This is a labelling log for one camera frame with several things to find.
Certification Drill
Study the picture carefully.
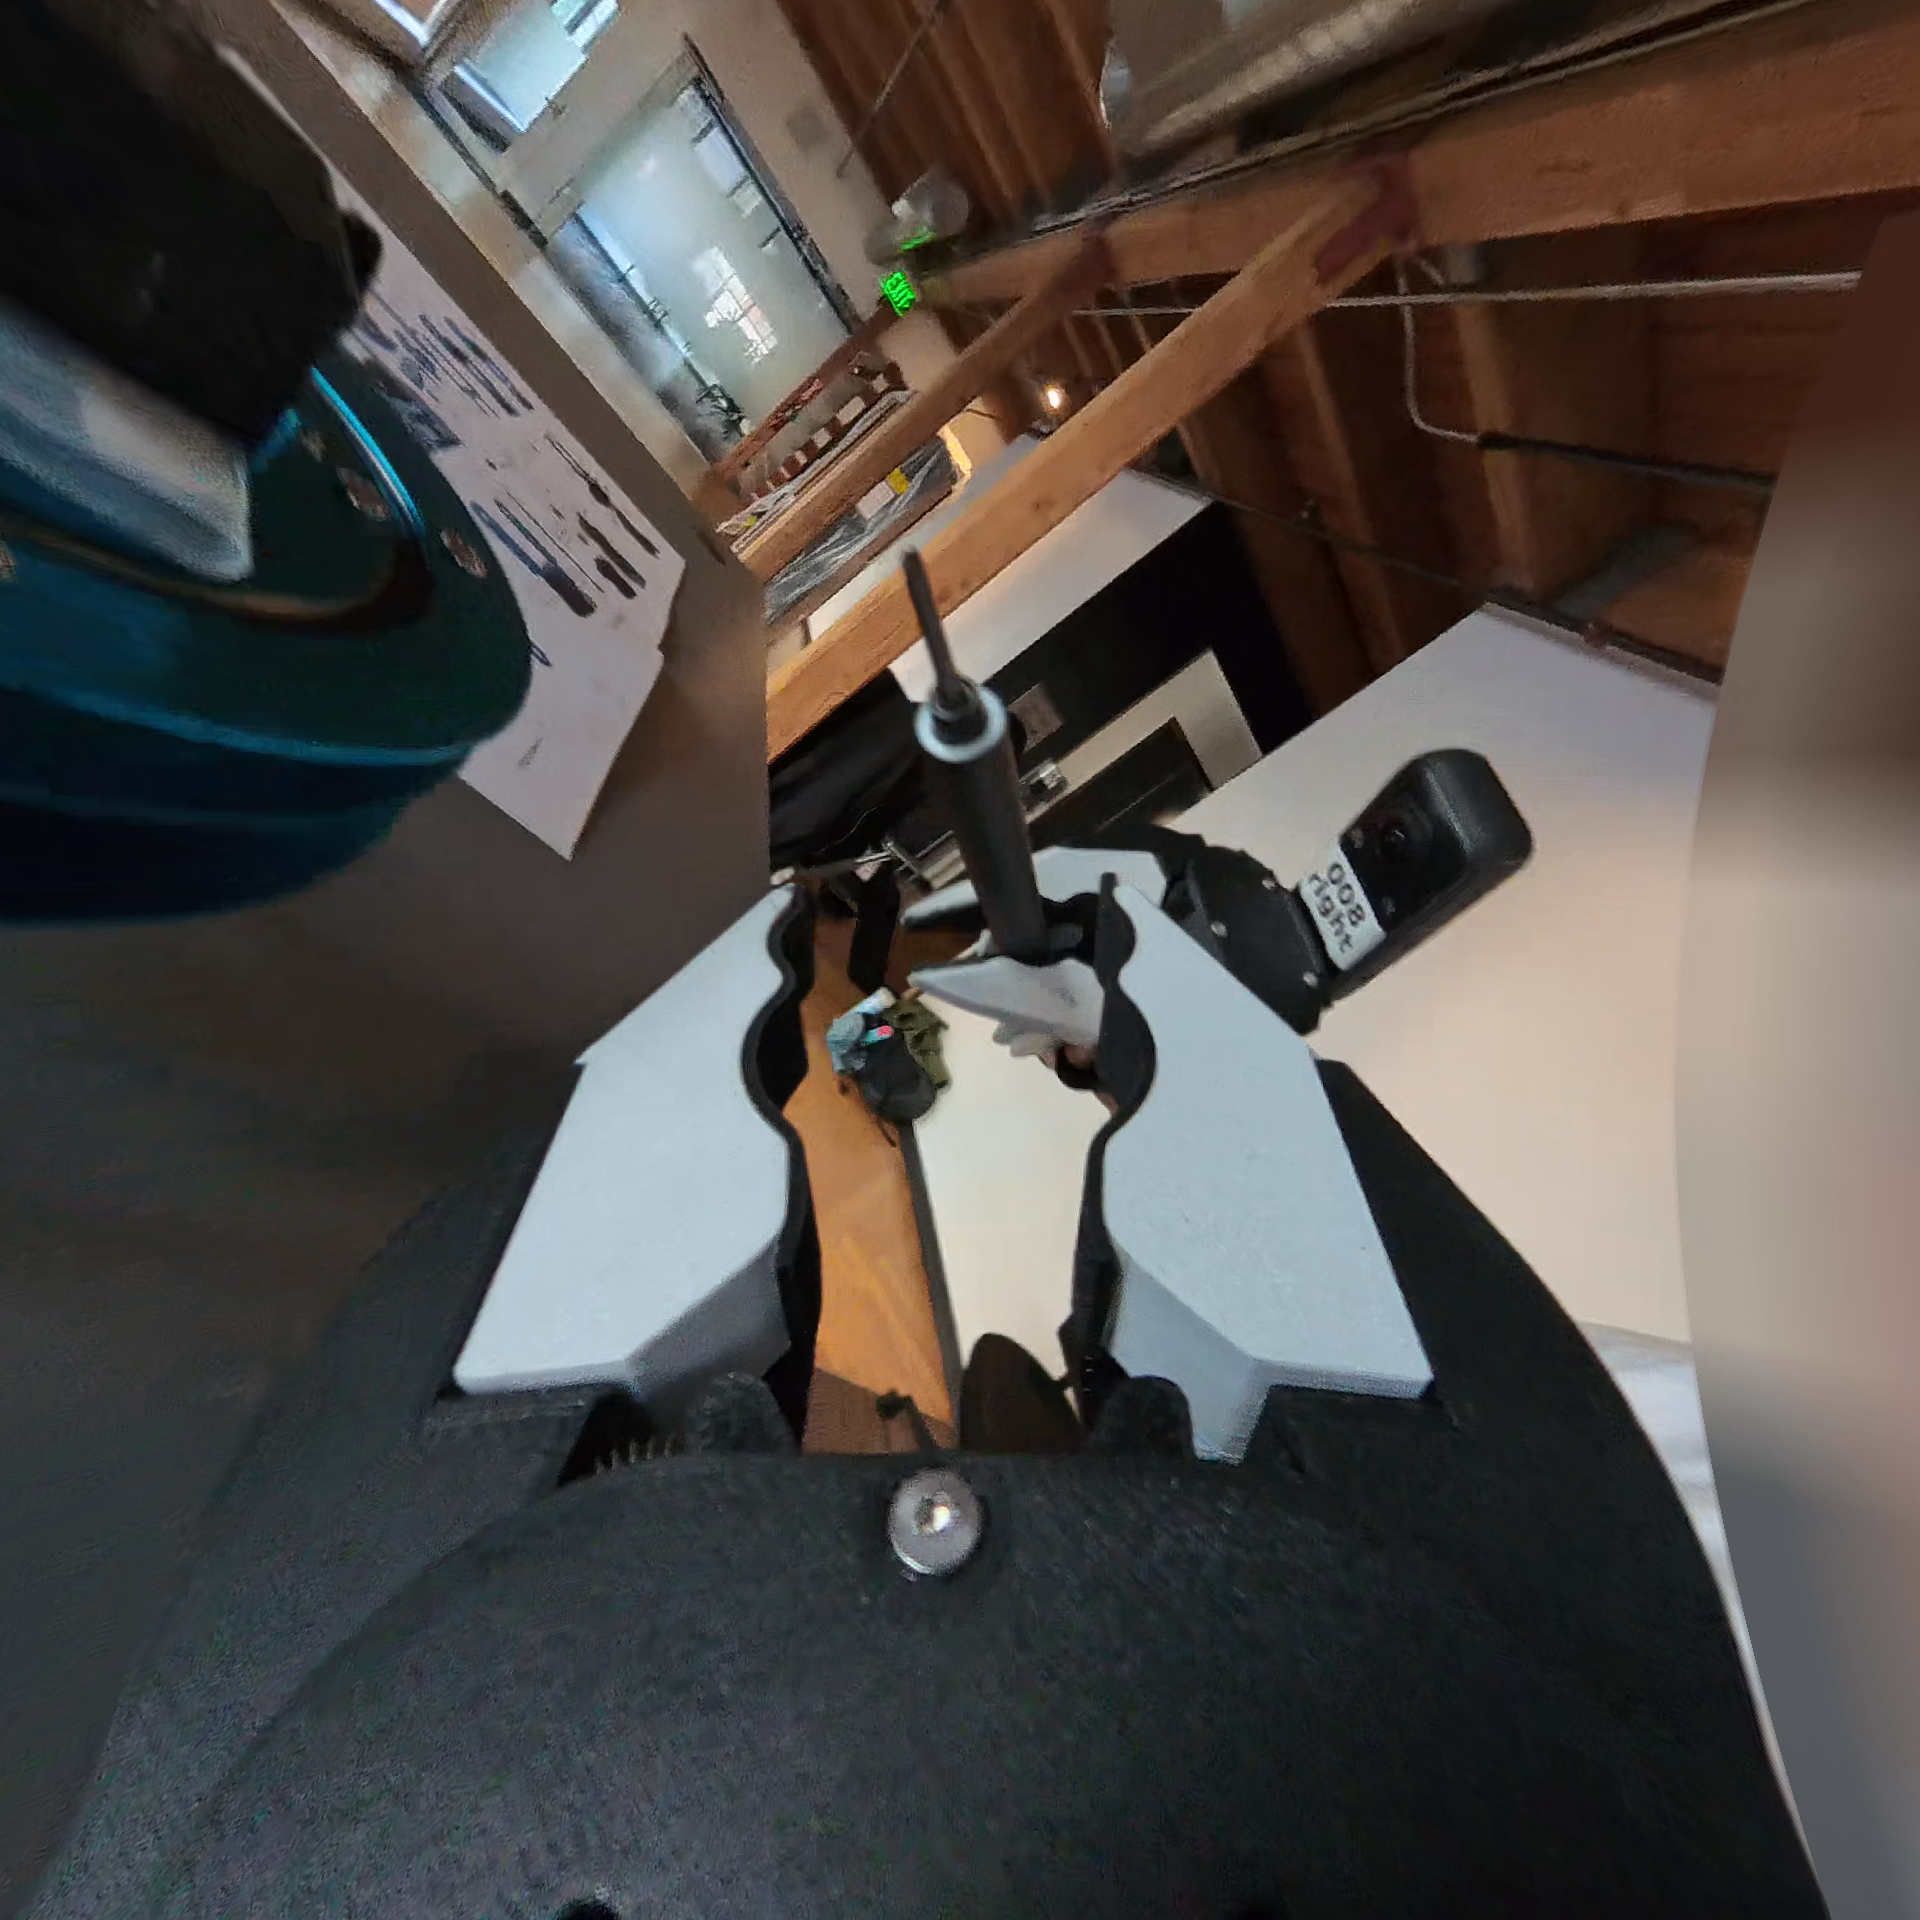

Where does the pile of clothes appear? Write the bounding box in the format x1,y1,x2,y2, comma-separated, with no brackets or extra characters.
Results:
827,998,948,1124

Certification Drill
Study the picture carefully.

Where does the printed instruction sheet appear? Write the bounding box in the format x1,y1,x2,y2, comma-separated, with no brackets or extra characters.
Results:
321,172,687,860

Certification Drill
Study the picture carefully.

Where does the large white table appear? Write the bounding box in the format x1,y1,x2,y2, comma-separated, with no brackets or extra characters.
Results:
914,607,1719,1354

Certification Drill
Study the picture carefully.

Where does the black electric screwdriver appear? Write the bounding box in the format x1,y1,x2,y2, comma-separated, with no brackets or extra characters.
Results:
896,547,1084,966

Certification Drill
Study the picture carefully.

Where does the silver air duct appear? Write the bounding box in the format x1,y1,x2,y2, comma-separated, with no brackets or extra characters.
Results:
1111,0,1802,154

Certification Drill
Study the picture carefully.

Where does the black backpack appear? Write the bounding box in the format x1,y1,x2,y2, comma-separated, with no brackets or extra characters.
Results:
766,705,939,878

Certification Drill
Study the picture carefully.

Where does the glass door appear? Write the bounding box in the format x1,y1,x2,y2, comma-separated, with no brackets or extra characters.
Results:
541,73,848,450

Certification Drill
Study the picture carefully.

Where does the blue toy robot base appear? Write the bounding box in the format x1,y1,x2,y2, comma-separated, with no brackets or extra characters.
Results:
0,0,538,922

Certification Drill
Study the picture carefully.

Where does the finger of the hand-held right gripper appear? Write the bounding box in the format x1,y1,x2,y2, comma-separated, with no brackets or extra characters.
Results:
1026,845,1177,909
905,957,1107,1064

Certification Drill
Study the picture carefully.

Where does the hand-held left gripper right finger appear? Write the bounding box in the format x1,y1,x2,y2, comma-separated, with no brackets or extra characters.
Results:
1067,874,1435,1463

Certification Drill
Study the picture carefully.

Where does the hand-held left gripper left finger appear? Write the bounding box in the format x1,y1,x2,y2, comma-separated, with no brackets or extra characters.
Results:
453,886,822,1404

